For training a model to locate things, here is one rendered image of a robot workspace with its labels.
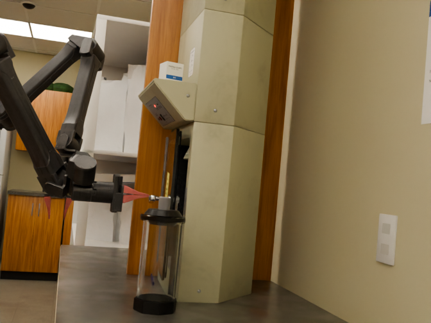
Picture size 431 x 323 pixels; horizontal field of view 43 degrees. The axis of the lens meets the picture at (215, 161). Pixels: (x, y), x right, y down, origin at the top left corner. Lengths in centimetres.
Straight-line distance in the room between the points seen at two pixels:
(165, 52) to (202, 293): 80
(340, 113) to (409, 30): 35
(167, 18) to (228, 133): 55
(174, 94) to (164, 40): 44
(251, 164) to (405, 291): 56
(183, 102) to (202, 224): 32
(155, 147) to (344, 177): 62
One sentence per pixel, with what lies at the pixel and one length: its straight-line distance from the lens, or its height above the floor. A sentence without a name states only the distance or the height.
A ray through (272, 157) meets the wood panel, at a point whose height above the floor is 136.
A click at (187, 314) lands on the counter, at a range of 134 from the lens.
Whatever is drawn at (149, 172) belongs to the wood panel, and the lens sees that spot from 178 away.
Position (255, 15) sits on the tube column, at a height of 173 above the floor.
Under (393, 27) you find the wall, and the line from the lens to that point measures 145.
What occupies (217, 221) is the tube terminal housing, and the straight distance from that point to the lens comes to 145.
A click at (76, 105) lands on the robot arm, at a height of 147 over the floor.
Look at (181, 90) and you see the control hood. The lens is 144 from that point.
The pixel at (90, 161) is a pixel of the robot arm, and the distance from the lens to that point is 145.
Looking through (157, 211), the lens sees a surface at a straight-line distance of 129.
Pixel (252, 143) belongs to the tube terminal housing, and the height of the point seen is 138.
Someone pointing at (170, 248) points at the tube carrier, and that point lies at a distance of 129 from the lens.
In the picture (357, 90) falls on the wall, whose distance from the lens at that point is 155.
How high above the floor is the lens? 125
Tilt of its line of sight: 2 degrees up
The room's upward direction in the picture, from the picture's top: 5 degrees clockwise
